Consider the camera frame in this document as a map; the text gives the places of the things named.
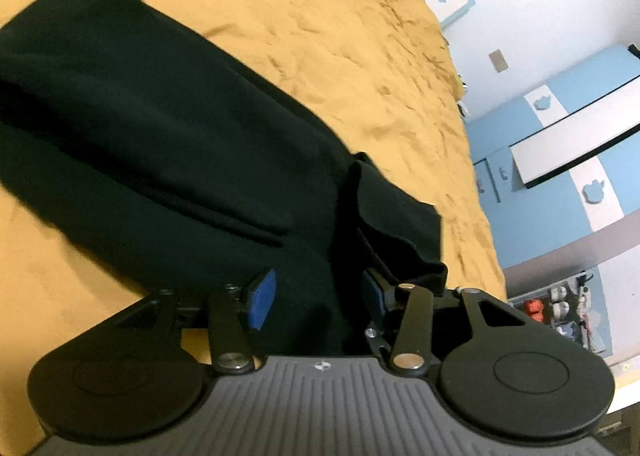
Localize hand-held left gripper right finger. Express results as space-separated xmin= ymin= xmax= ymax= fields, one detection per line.
xmin=362 ymin=269 xmax=532 ymax=378

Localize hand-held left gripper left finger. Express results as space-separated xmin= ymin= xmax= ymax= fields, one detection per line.
xmin=114 ymin=268 xmax=279 ymax=375

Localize black pants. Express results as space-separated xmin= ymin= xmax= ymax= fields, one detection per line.
xmin=0 ymin=0 xmax=449 ymax=358

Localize shelf with toy figures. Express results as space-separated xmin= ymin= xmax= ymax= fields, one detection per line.
xmin=507 ymin=270 xmax=609 ymax=353

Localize blue and white wardrobe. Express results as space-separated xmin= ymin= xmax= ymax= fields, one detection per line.
xmin=466 ymin=42 xmax=640 ymax=277

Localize black framed wardrobe mirror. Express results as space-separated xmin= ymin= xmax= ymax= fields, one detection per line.
xmin=511 ymin=80 xmax=640 ymax=190

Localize yellow quilted bed cover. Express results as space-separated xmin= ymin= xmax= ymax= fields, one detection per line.
xmin=0 ymin=0 xmax=509 ymax=442

